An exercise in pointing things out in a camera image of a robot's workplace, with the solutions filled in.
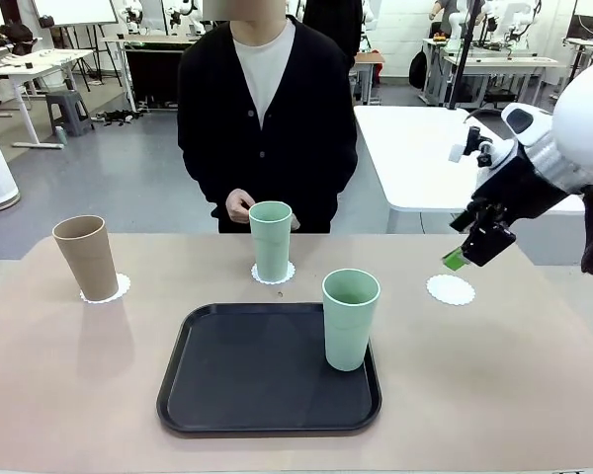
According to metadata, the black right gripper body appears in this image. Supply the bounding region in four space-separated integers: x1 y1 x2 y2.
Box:
472 146 575 224

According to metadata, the white scalloped paper coaster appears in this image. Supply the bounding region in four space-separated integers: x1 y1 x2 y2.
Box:
425 274 476 308
250 261 297 286
79 272 131 305

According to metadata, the tall mint green cup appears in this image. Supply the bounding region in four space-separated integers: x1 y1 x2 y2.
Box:
321 269 381 372
248 200 294 283

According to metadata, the tall brown cup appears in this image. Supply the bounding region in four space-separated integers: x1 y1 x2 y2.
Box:
52 214 121 303

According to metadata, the person's right forearm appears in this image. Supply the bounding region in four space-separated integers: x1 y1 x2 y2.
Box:
176 140 234 206

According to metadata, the person's left forearm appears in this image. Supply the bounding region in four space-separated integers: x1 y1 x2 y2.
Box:
296 140 360 226

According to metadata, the person's right hand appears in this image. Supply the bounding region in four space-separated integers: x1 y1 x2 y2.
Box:
224 187 258 225

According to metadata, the long white lab desk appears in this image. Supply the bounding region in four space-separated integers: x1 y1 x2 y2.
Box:
421 37 560 109

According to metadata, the black backpack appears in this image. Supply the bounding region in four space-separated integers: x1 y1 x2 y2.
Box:
407 48 429 92

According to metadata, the bystander in black clothes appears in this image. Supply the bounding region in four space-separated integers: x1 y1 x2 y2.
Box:
300 0 365 63

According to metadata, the black plastic tray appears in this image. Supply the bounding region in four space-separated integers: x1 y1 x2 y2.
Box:
156 302 382 438

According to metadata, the person in black cardigan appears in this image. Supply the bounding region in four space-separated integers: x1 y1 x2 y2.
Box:
176 9 360 236

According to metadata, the dark framed lab desk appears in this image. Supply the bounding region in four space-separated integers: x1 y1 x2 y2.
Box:
101 33 199 113

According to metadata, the grey plastic stool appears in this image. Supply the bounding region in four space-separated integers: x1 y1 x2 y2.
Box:
44 89 95 138

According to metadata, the whiteboard on stand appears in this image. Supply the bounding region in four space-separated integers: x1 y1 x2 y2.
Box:
29 0 121 30

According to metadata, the white desk with clutter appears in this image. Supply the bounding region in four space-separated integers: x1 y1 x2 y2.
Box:
0 47 96 149

